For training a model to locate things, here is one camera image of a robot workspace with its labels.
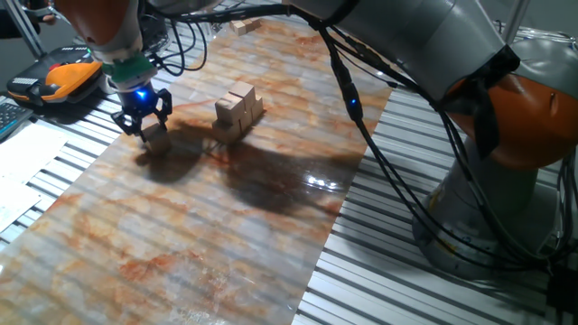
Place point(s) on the forearm in black sleeve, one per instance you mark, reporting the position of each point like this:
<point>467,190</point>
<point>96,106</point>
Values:
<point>13,25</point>

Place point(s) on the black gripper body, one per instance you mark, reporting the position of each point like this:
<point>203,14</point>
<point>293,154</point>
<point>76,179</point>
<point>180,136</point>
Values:
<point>140,101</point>

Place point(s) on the orange marble pattern mat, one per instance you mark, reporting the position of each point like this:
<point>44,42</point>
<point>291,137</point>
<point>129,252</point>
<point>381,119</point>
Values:
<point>203,253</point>

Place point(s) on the aluminium extrusion profile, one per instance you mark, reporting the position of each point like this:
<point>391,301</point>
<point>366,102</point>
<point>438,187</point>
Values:
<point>515,20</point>
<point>25,27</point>

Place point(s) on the black computer keyboard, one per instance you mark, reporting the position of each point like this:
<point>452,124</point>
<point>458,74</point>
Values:
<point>11,119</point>

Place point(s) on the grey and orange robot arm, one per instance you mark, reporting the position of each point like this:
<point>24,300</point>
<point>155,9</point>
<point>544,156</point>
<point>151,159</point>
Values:
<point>429,36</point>

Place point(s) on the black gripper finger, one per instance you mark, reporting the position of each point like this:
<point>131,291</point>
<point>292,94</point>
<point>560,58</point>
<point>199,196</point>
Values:
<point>131,126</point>
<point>165,106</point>

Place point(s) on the person's hand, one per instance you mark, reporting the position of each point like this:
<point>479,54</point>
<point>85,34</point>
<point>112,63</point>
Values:
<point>43,15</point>

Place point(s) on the white paper sheet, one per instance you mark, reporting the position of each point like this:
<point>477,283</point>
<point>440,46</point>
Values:
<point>29,151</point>
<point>13,201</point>

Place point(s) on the orange and black teach pendant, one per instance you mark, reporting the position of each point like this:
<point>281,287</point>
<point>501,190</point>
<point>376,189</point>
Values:
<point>63,77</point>

